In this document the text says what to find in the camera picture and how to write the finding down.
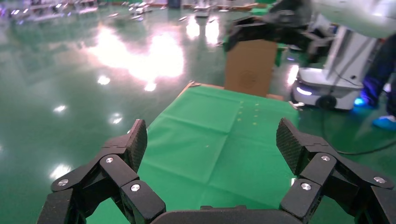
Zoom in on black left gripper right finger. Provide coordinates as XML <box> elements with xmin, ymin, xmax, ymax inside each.
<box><xmin>276</xmin><ymin>118</ymin><xmax>396</xmax><ymax>224</ymax></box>

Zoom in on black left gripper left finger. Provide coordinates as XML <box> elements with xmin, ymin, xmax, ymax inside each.
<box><xmin>37</xmin><ymin>119</ymin><xmax>166</xmax><ymax>224</ymax></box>

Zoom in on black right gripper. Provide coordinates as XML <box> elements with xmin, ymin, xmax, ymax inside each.
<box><xmin>223</xmin><ymin>0</ymin><xmax>335</xmax><ymax>64</ymax></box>

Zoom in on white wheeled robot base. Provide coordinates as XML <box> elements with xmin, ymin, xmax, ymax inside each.
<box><xmin>290</xmin><ymin>24</ymin><xmax>381</xmax><ymax>111</ymax></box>

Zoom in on small brown cardboard box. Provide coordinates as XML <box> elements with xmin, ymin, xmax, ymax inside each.
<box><xmin>224</xmin><ymin>39</ymin><xmax>278</xmax><ymax>98</ymax></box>

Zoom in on blue shoe cover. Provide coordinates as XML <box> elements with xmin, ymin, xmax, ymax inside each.
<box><xmin>372</xmin><ymin>115</ymin><xmax>396</xmax><ymax>132</ymax></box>
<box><xmin>354</xmin><ymin>96</ymin><xmax>376</xmax><ymax>109</ymax></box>

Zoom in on green table cloth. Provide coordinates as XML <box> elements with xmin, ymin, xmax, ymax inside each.
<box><xmin>86</xmin><ymin>85</ymin><xmax>300</xmax><ymax>224</ymax></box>

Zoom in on person leg dark trousers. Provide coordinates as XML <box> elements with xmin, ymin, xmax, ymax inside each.
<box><xmin>362</xmin><ymin>34</ymin><xmax>396</xmax><ymax>117</ymax></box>

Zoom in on black floor cable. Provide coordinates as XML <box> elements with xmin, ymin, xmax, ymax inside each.
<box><xmin>321</xmin><ymin>108</ymin><xmax>396</xmax><ymax>156</ymax></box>

